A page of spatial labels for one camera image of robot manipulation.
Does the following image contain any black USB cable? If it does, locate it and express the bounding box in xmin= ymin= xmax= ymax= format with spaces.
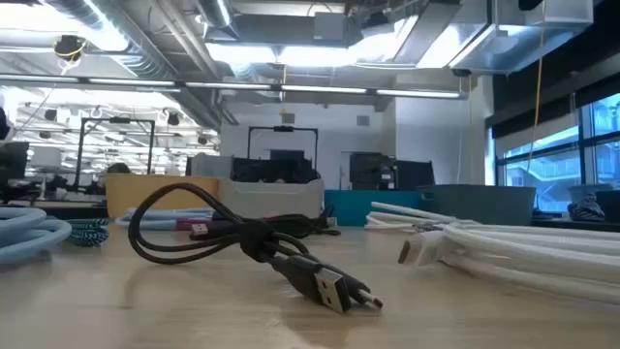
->
xmin=212 ymin=206 xmax=343 ymax=239
xmin=127 ymin=182 xmax=385 ymax=315

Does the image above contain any white cable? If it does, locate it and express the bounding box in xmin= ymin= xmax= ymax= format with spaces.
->
xmin=396 ymin=220 xmax=620 ymax=307
xmin=363 ymin=201 xmax=481 ymax=232

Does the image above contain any magenta braided cable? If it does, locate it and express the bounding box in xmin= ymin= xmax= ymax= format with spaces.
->
xmin=174 ymin=216 xmax=214 ymax=239

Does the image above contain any grey braided cable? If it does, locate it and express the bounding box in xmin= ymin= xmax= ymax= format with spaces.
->
xmin=411 ymin=221 xmax=454 ymax=234

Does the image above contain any light blue cable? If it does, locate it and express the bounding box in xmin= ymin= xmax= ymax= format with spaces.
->
xmin=114 ymin=206 xmax=217 ymax=232
xmin=0 ymin=206 xmax=74 ymax=267

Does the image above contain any black robot station equipment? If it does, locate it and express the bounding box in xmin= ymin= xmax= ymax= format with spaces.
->
xmin=231 ymin=155 xmax=322 ymax=184

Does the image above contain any clear white plastic bin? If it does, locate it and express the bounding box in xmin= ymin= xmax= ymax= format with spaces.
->
xmin=218 ymin=177 xmax=326 ymax=220

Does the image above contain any teal plastic bin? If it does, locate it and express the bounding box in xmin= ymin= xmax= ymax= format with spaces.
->
xmin=323 ymin=188 xmax=423 ymax=228

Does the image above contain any black equipment rack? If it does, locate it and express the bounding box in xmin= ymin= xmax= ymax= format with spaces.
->
xmin=348 ymin=151 xmax=436 ymax=191

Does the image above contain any long ceiling light fixture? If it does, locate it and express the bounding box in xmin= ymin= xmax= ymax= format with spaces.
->
xmin=0 ymin=73 xmax=470 ymax=101

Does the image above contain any grey box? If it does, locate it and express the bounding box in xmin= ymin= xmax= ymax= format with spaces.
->
xmin=186 ymin=153 xmax=234 ymax=179

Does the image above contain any yellow plastic bin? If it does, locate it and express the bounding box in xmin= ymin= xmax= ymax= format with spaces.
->
xmin=105 ymin=173 xmax=222 ymax=219

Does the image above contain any grey plastic bin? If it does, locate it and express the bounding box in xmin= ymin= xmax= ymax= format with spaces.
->
xmin=417 ymin=183 xmax=538 ymax=227

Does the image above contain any large window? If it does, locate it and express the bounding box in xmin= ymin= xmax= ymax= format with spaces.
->
xmin=493 ymin=91 xmax=620 ymax=214

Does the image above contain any black ceiling device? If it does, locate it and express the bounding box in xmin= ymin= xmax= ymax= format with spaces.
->
xmin=53 ymin=34 xmax=88 ymax=63

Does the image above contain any striped cloth bundle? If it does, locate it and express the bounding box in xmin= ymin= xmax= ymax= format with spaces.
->
xmin=567 ymin=192 xmax=606 ymax=223

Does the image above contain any grey storage tub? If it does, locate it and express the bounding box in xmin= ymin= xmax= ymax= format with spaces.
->
xmin=566 ymin=182 xmax=615 ymax=205

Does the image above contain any black monitor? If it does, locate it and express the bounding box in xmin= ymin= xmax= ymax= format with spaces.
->
xmin=0 ymin=141 xmax=30 ymax=181

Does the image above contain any black gantry frame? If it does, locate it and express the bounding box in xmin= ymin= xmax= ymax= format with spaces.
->
xmin=72 ymin=115 xmax=157 ymax=191
xmin=246 ymin=124 xmax=320 ymax=171

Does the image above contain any silver ventilation duct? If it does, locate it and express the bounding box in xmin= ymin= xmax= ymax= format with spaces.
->
xmin=348 ymin=0 xmax=595 ymax=77

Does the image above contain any teal braided cable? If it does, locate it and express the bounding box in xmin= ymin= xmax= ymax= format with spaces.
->
xmin=65 ymin=217 xmax=110 ymax=247

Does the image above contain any hanging yellow cord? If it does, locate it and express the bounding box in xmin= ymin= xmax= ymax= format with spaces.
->
xmin=525 ymin=0 xmax=546 ymax=175

